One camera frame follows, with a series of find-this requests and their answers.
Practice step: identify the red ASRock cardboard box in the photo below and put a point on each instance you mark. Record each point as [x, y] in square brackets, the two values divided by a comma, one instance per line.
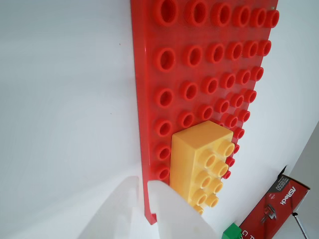
[274, 206]

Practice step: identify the thin metal tripod stand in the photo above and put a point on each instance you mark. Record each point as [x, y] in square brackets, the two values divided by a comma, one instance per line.
[300, 225]

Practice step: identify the small bright green block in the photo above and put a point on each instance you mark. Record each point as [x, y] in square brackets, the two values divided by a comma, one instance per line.
[233, 232]

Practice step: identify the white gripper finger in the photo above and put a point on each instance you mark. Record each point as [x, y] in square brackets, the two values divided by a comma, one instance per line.
[174, 214]
[117, 206]

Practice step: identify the yellow lego brick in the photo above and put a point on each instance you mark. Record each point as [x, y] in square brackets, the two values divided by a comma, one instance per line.
[184, 154]

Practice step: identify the red studded lego baseplate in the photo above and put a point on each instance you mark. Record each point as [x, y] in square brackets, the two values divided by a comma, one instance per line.
[147, 74]

